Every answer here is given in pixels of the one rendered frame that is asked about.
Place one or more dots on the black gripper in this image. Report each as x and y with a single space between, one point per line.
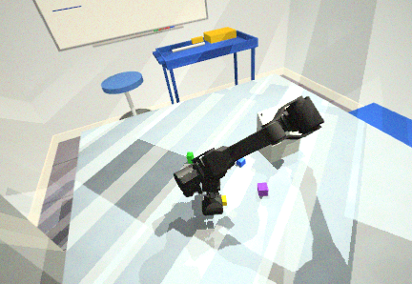
212 201

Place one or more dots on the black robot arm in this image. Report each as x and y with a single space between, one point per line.
301 116

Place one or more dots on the small blue block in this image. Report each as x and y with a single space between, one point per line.
241 162

